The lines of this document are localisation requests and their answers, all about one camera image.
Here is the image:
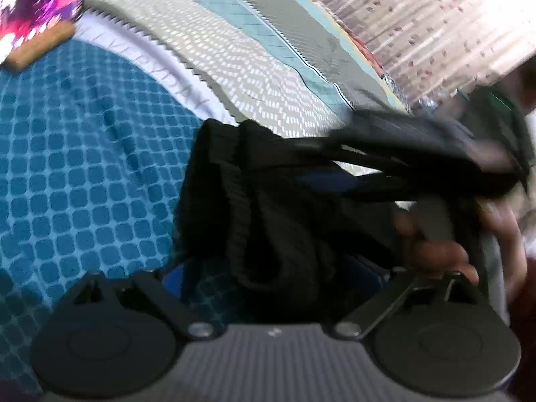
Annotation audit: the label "right hand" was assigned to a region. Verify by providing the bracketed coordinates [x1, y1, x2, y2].
[394, 201, 529, 302]

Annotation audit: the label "pink purple box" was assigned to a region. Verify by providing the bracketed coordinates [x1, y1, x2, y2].
[1, 0, 83, 72]

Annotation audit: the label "blue white patterned bedsheet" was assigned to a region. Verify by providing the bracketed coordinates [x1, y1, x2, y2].
[1, 0, 403, 401]

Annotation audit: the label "floral beige curtain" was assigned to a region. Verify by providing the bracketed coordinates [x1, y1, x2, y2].
[316, 0, 535, 104]

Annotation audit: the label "black pants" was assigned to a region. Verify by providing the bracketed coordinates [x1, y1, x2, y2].
[175, 120, 404, 329]

